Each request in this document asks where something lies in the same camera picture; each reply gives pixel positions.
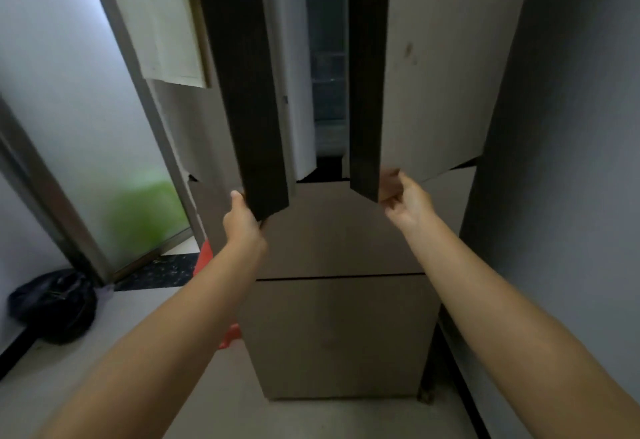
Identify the beige fridge door stained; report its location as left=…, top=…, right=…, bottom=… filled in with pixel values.
left=342, top=0, right=534, bottom=204

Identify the black trash bag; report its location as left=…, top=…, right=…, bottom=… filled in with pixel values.
left=7, top=268, right=99, bottom=346

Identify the red plastic stool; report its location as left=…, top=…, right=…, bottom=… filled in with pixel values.
left=192, top=239, right=242, bottom=351

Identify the beige fridge drawer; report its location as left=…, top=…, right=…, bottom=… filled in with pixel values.
left=256, top=166, right=477, bottom=280
left=237, top=274, right=442, bottom=402

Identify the beige fridge door white liner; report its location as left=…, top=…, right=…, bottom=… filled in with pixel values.
left=147, top=0, right=319, bottom=222

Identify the person's left hand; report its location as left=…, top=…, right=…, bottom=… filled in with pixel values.
left=222, top=190, right=269, bottom=255

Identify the green plant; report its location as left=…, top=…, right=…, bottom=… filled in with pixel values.
left=110, top=180, right=190, bottom=255

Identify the beige cabinet door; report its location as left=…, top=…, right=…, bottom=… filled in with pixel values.
left=98, top=0, right=210, bottom=90

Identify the clear fridge shelf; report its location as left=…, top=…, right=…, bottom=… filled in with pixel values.
left=310, top=49, right=349, bottom=87

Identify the frosted glass sliding door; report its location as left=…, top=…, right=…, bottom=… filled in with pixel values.
left=0, top=0, right=207, bottom=285

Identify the person's right hand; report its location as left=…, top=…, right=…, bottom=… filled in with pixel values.
left=378, top=169, right=442, bottom=235

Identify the beige fridge body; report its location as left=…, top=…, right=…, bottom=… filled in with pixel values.
left=187, top=0, right=484, bottom=402

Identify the person's right forearm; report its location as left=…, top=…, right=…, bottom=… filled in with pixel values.
left=400, top=213, right=640, bottom=439

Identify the person's left forearm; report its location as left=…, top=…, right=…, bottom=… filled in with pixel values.
left=32, top=246, right=269, bottom=439

